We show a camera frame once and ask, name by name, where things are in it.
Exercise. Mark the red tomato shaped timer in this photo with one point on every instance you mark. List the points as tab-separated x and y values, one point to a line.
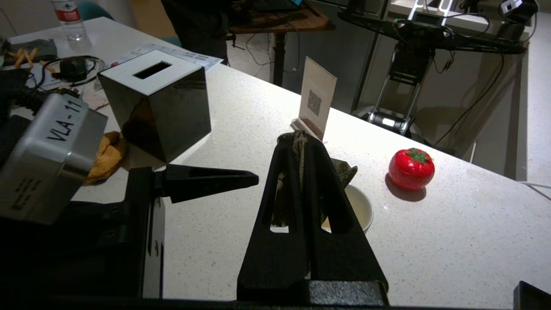
411	170

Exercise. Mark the grey fabric pouch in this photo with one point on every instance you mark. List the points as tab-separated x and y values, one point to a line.
38	45

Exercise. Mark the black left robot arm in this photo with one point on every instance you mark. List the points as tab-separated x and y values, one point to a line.
26	258

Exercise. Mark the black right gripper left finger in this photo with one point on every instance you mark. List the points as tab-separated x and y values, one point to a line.
275	258

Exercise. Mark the black glossy tissue box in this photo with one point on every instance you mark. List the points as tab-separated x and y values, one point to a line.
163	103

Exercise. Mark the black round platform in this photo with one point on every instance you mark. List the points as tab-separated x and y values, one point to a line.
430	34

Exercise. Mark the brown wooden desk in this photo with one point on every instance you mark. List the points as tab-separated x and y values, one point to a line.
280	23

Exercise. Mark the person in black shirt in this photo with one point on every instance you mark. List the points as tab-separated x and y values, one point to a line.
198	26

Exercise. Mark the black mug white inside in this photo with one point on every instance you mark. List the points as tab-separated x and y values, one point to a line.
359	206

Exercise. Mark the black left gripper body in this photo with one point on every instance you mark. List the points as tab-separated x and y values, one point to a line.
137	241

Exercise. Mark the orange fries toy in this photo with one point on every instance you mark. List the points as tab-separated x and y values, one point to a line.
26	58

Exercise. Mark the clear plastic bottle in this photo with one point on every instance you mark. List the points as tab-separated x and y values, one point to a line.
69	19

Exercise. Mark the glowing white frame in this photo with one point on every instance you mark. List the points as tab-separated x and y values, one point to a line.
413	10

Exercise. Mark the QR code sign card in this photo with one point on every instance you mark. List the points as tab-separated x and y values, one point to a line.
318	94

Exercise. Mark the teal chair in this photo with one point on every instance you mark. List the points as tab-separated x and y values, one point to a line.
92	10

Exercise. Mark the dark pyramid tea bag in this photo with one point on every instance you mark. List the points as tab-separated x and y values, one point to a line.
344	172

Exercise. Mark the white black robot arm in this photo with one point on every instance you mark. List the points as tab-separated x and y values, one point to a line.
514	17

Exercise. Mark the black robot torso column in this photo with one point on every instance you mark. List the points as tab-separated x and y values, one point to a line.
404	73

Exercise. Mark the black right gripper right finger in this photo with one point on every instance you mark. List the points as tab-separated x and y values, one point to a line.
344	258

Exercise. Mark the orange terry cloth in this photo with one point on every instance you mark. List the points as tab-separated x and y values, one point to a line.
107	155

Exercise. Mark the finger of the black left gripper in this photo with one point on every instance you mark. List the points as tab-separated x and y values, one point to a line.
206	181

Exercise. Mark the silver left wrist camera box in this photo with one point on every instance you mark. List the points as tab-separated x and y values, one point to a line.
51	150

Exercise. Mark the open laptop blue screen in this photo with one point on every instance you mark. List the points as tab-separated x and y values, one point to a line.
275	5

